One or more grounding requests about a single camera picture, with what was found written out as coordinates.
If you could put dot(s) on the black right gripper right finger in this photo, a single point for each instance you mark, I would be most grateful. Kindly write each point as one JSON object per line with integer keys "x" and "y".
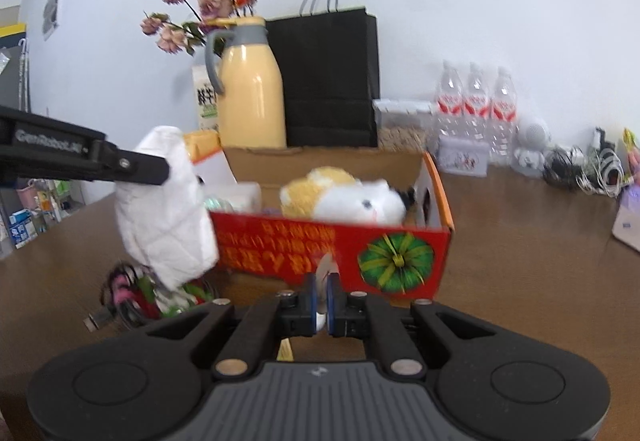
{"x": 435, "y": 373}

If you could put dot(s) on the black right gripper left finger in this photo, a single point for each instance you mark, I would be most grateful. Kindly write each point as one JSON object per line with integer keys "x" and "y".
{"x": 147, "y": 383}

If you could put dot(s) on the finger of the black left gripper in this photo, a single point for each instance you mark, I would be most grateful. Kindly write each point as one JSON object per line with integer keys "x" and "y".
{"x": 120, "y": 165}

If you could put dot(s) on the white cloth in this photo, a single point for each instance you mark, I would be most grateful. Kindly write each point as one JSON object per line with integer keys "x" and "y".
{"x": 167, "y": 227}

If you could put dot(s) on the yellow plush toy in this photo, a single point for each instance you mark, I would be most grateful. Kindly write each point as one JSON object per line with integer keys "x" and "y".
{"x": 332, "y": 195}

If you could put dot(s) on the translucent plastic cotton box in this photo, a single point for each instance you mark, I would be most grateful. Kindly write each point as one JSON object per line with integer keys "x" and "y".
{"x": 242, "y": 197}

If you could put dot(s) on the yellow ceramic mug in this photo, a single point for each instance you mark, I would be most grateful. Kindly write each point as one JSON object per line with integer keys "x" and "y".
{"x": 201, "y": 144}

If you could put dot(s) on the red artificial flower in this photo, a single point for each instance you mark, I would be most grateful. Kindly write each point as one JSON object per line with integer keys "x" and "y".
{"x": 156, "y": 302}

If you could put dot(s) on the white milk carton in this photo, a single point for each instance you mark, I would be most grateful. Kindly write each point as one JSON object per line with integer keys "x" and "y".
{"x": 205, "y": 99}

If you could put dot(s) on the yellow thermos jug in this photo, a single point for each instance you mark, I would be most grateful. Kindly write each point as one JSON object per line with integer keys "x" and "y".
{"x": 247, "y": 81}

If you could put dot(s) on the red cardboard box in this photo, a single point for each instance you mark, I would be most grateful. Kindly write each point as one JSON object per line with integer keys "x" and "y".
{"x": 404, "y": 261}

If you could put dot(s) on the purple tissue pack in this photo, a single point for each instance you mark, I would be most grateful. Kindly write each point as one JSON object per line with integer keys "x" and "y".
{"x": 626, "y": 227}

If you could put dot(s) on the white tin box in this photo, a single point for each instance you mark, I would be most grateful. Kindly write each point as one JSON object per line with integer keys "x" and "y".
{"x": 462, "y": 156}

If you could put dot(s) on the black paper bag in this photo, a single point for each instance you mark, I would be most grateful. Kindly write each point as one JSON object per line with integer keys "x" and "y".
{"x": 330, "y": 73}

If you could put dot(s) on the water bottle right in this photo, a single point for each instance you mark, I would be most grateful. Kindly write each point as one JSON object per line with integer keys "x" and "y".
{"x": 504, "y": 105}

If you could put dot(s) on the water bottle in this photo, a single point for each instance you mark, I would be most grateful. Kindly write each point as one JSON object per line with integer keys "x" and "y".
{"x": 449, "y": 100}
{"x": 504, "y": 105}
{"x": 476, "y": 104}

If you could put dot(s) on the white robot toy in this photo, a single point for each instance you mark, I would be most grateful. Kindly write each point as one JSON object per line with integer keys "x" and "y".
{"x": 532, "y": 140}

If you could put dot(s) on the water bottle middle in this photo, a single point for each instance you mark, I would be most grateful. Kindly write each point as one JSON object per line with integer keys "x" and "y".
{"x": 476, "y": 104}

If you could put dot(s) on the clear nut container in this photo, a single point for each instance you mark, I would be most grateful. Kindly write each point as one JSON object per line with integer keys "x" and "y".
{"x": 403, "y": 125}

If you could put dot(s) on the water bottle left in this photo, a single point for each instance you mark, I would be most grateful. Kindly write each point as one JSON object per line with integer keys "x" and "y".
{"x": 449, "y": 100}

